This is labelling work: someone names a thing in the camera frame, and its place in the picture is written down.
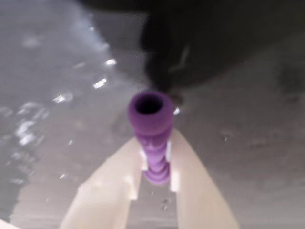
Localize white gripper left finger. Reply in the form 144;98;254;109
61;137;146;229

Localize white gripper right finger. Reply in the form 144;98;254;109
166;130;240;229

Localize purple pen grip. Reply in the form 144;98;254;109
127;91;174;186

